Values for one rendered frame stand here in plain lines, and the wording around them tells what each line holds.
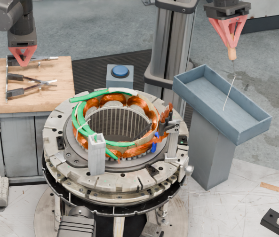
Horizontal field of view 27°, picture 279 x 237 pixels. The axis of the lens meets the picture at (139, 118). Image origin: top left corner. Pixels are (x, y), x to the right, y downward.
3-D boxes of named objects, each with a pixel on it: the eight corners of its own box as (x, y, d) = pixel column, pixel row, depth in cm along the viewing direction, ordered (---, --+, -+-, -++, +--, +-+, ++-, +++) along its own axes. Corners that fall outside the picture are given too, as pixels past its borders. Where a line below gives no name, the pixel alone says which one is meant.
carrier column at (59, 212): (56, 225, 146) (53, 167, 132) (54, 217, 148) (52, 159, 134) (66, 223, 146) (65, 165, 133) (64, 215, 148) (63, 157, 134)
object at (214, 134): (250, 194, 161) (272, 116, 142) (220, 211, 155) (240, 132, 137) (191, 140, 175) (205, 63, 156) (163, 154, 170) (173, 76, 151)
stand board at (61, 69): (-10, 114, 139) (-11, 106, 137) (-7, 66, 153) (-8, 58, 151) (75, 110, 142) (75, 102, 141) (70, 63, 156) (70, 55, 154)
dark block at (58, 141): (62, 138, 127) (62, 134, 126) (64, 149, 124) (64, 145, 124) (55, 139, 126) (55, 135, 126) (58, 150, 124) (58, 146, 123)
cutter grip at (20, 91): (7, 98, 138) (7, 92, 137) (6, 95, 139) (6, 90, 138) (24, 94, 139) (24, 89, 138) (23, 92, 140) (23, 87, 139)
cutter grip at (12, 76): (7, 79, 143) (6, 74, 142) (8, 77, 144) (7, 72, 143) (23, 82, 143) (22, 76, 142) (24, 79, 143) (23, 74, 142)
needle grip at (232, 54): (231, 60, 135) (228, 35, 133) (227, 59, 137) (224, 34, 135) (237, 58, 136) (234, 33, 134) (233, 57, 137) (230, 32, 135)
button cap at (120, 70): (127, 77, 154) (127, 74, 154) (112, 76, 154) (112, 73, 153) (127, 67, 157) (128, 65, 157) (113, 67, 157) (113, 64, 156)
